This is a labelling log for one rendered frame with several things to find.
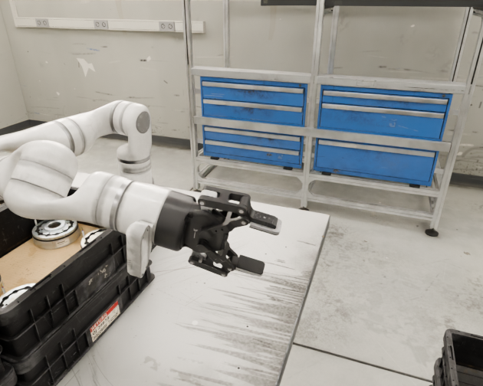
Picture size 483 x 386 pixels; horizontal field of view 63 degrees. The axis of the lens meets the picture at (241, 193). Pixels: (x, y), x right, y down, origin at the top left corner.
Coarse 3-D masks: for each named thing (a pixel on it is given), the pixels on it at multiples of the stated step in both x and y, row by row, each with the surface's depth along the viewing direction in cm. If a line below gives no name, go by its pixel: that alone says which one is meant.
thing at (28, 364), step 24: (120, 288) 89; (144, 288) 97; (96, 312) 82; (120, 312) 89; (72, 336) 76; (24, 360) 65; (48, 360) 72; (72, 360) 78; (24, 384) 68; (48, 384) 73
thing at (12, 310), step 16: (0, 208) 89; (96, 240) 77; (112, 240) 81; (80, 256) 73; (64, 272) 70; (32, 288) 65; (48, 288) 67; (16, 304) 62; (32, 304) 64; (0, 320) 60
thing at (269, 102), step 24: (216, 96) 261; (240, 96) 255; (264, 96) 249; (288, 96) 244; (264, 120) 257; (288, 120) 251; (216, 144) 275; (240, 144) 270; (264, 144) 264; (288, 144) 258
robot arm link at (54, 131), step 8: (32, 128) 82; (40, 128) 82; (48, 128) 83; (56, 128) 84; (64, 128) 86; (0, 136) 76; (8, 136) 76; (16, 136) 77; (24, 136) 78; (32, 136) 79; (40, 136) 80; (48, 136) 82; (56, 136) 83; (64, 136) 85; (0, 144) 73; (8, 144) 75; (16, 144) 76; (64, 144) 85; (72, 144) 86
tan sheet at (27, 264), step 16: (80, 224) 102; (32, 240) 95; (80, 240) 95; (16, 256) 90; (32, 256) 90; (48, 256) 90; (64, 256) 90; (0, 272) 84; (16, 272) 84; (32, 272) 84; (48, 272) 84
